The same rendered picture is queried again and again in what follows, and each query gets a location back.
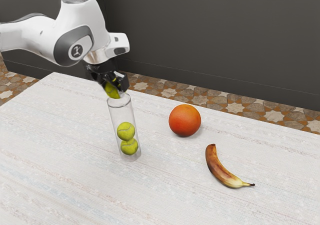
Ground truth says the brown spotted banana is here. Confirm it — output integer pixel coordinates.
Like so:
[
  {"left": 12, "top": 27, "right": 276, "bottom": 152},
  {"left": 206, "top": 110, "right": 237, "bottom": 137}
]
[{"left": 205, "top": 143, "right": 256, "bottom": 189}]

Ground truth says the orange fruit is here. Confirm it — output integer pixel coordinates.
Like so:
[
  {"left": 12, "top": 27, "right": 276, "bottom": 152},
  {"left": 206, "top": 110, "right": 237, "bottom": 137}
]
[{"left": 168, "top": 103, "right": 202, "bottom": 138}]

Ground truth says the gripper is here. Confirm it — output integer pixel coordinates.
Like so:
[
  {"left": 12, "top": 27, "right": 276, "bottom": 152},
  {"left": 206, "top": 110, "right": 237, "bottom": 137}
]
[{"left": 84, "top": 58, "right": 130, "bottom": 94}]

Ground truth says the yellow tennis ball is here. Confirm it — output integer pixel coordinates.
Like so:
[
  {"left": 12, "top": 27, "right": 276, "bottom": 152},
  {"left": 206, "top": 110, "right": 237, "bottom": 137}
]
[
  {"left": 104, "top": 82, "right": 122, "bottom": 100},
  {"left": 120, "top": 137, "right": 139, "bottom": 156},
  {"left": 116, "top": 121, "right": 136, "bottom": 141}
]

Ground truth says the clear plastic tube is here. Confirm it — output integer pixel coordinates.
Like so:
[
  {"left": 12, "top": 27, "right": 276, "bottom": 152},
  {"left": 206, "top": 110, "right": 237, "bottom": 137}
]
[{"left": 106, "top": 92, "right": 142, "bottom": 163}]

